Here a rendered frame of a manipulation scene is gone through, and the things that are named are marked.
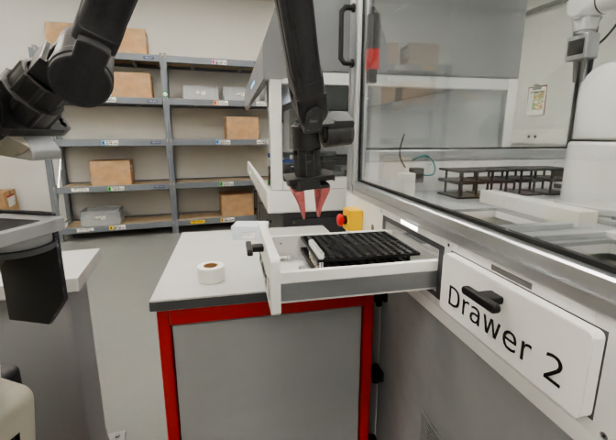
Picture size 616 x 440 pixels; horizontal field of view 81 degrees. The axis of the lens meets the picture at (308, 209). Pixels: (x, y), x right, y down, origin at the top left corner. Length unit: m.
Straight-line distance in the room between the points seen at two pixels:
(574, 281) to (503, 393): 0.25
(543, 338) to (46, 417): 1.31
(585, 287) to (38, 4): 5.20
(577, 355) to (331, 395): 0.75
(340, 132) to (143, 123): 4.28
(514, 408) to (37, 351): 1.19
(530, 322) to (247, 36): 4.82
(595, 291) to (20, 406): 0.74
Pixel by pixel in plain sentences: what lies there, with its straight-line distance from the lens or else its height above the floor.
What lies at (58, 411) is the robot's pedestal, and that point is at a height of 0.34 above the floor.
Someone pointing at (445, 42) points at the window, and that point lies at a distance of 0.81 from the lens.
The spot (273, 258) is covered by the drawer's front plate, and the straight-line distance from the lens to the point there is 0.64.
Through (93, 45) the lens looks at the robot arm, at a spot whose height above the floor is 1.26.
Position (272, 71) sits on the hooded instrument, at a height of 1.40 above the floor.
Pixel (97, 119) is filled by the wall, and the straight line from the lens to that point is 4.99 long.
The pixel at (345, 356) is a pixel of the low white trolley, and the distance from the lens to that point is 1.09.
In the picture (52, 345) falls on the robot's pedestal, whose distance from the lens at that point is 1.32.
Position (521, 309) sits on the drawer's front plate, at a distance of 0.59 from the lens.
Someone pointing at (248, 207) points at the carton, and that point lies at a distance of 4.61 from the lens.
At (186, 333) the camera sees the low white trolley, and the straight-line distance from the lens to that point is 0.99.
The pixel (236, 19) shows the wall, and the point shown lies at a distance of 5.14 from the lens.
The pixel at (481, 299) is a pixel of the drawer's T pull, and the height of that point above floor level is 0.91.
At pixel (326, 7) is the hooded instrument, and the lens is 1.67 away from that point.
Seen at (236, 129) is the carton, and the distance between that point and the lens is 4.51.
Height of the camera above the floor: 1.14
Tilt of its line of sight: 12 degrees down
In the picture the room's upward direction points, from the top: straight up
